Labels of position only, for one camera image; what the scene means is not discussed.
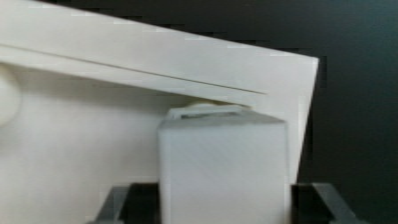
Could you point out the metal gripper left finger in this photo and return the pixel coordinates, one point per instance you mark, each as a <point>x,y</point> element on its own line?
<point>131,205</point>

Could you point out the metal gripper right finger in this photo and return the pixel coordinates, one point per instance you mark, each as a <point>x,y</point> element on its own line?
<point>320,207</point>

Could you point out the white square tabletop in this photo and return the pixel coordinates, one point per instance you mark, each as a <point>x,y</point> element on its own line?
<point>96,74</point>

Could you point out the white leg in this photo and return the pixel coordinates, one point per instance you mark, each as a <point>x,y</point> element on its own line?
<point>224,184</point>

